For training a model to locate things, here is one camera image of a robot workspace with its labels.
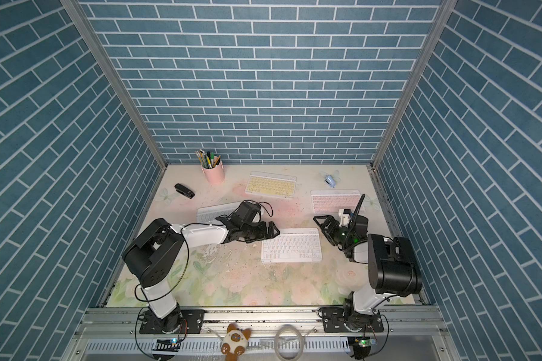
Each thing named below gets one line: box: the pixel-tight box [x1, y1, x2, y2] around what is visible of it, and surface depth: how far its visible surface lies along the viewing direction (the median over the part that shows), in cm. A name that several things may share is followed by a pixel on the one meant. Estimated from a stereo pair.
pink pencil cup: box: [200, 160, 226, 185], surface depth 111 cm
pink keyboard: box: [310, 189, 363, 215], surface depth 107 cm
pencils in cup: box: [194, 148, 222, 170], surface depth 107 cm
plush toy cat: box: [221, 323, 252, 361], surface depth 69 cm
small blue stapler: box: [324, 174, 337, 189], surface depth 114 cm
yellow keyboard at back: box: [245, 171, 298, 199], surface depth 114 cm
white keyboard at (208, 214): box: [197, 201, 242, 225], surface depth 101 cm
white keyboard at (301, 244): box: [261, 227, 323, 263], surface depth 93 cm
